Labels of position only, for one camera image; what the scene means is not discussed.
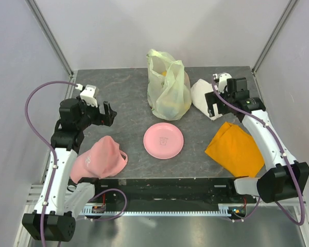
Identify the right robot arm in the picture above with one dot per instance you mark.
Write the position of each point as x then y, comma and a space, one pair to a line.
285, 177

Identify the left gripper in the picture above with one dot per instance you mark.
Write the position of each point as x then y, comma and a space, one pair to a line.
106, 119

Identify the left aluminium frame post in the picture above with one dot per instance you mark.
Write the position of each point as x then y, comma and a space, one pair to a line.
49, 35

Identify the white cable duct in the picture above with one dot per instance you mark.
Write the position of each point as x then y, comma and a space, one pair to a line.
222, 211

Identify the pink plate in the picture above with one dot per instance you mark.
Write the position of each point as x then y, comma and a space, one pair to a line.
163, 140

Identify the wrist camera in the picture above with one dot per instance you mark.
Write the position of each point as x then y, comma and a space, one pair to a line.
220, 81
88, 94

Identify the right aluminium frame post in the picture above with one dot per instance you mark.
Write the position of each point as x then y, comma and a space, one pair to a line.
274, 34

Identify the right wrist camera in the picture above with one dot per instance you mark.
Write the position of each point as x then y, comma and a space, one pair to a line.
220, 81

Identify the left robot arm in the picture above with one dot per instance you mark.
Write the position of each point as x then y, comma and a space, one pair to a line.
55, 213

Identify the pink baseball cap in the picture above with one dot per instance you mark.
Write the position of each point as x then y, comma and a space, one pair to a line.
103, 160

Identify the aluminium frame post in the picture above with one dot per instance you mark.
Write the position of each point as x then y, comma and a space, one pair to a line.
49, 35
274, 34

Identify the orange folded cloth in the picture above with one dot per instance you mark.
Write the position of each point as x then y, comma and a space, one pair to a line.
236, 151

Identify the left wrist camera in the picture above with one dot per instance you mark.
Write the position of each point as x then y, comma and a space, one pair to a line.
88, 94

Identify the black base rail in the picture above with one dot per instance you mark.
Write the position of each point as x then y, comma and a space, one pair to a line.
212, 190

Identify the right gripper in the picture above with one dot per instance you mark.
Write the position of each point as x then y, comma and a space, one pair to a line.
212, 98

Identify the translucent green plastic bag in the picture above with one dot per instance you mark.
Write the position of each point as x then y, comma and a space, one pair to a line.
169, 89

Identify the white folded towel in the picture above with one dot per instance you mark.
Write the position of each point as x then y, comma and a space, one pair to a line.
198, 91

